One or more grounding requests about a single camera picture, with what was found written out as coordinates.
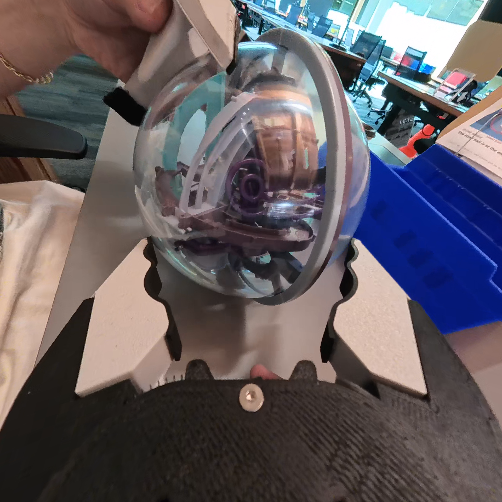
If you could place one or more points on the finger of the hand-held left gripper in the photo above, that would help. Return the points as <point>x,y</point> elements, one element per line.
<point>215,27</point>

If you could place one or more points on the clear acrylic stand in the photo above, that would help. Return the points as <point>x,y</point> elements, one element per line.
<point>455,82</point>

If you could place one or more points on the blue plastic bin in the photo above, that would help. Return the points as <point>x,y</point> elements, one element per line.
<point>439,235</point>

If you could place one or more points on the person's left hand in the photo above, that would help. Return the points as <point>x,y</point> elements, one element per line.
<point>98,27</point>

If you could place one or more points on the red-orange cone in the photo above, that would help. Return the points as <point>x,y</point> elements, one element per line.
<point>419,139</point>

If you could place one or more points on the tan divider panel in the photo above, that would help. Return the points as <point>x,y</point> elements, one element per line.
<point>474,47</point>

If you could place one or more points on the black office chair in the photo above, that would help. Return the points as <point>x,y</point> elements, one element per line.
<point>368,51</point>

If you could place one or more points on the printed instruction sheet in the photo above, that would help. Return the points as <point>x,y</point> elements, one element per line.
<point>486,145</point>

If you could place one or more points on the person's right hand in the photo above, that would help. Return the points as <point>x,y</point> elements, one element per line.
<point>264,372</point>

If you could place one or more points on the printed white shirt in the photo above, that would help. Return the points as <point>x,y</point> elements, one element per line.
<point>31,274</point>

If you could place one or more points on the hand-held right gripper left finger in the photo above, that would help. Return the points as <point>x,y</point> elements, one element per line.
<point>117,337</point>

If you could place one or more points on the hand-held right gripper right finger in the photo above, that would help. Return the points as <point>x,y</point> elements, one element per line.
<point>380,337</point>

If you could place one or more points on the wooden desk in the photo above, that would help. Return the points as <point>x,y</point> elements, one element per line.
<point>423,94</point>

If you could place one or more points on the clear plastic maze ball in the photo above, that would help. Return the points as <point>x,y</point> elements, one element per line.
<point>251,164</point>

